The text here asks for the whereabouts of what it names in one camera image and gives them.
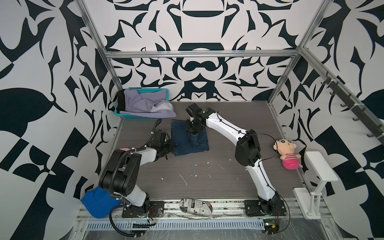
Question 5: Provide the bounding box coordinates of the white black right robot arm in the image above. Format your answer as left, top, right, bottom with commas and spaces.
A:
186, 103, 282, 216

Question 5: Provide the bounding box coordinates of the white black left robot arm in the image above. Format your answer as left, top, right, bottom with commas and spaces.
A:
99, 119, 175, 216

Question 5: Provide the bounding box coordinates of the teal plastic basket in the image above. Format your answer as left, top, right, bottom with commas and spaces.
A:
113, 87, 170, 121

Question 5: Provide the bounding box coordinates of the lilac skirt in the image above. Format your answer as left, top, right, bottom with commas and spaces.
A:
120, 90, 177, 119

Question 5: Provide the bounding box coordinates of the black garment in basket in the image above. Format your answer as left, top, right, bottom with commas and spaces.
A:
116, 90, 126, 113

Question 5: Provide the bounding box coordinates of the newspaper print shoe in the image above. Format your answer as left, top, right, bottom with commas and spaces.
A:
179, 198, 213, 216

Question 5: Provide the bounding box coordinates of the blue cap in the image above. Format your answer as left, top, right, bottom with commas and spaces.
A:
81, 187, 121, 219

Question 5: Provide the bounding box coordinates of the plush doll toy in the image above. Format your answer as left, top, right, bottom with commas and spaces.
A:
273, 139, 303, 170

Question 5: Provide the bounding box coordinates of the green circuit board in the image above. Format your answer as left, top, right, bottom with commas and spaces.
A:
263, 219, 280, 235

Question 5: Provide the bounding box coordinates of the white stand rack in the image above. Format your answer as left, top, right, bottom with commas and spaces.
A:
293, 151, 339, 220

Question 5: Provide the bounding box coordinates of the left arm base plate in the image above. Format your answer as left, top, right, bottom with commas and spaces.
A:
122, 201, 165, 218

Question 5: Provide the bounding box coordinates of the white cable duct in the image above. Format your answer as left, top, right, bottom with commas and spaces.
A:
85, 218, 266, 231

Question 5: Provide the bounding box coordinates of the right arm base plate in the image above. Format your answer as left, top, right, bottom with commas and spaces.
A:
244, 199, 287, 217

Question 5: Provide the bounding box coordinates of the aluminium cage frame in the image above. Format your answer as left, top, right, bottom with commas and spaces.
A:
74, 0, 384, 106

